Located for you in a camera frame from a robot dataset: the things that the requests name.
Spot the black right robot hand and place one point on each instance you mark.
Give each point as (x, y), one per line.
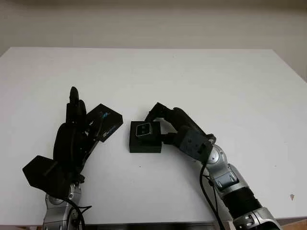
(182, 119)

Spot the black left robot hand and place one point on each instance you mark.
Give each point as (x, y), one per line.
(64, 141)

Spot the small silver depth camera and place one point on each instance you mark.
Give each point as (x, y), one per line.
(144, 129)

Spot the black RealSense box lid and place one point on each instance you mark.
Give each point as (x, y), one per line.
(111, 119)

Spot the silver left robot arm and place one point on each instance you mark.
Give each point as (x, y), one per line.
(55, 210)

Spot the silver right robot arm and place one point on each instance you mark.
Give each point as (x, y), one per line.
(239, 191)

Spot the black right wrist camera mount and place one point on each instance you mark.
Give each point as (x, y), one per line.
(194, 146)

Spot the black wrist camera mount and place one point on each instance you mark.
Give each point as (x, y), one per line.
(43, 175)
(194, 146)

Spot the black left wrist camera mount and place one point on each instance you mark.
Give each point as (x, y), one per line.
(43, 175)

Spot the black camera box base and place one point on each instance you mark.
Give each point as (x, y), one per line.
(144, 147)

